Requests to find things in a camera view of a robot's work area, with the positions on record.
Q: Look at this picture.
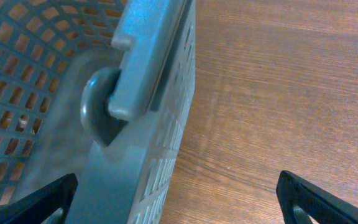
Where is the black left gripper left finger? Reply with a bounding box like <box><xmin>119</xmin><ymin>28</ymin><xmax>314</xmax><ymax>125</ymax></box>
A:
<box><xmin>0</xmin><ymin>173</ymin><xmax>78</xmax><ymax>224</ymax></box>

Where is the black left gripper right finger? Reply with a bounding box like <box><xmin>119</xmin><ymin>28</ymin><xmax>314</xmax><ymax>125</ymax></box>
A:
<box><xmin>276</xmin><ymin>170</ymin><xmax>358</xmax><ymax>224</ymax></box>

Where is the dark grey plastic basket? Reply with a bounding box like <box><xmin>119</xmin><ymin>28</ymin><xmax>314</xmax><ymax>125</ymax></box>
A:
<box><xmin>0</xmin><ymin>0</ymin><xmax>196</xmax><ymax>223</ymax></box>

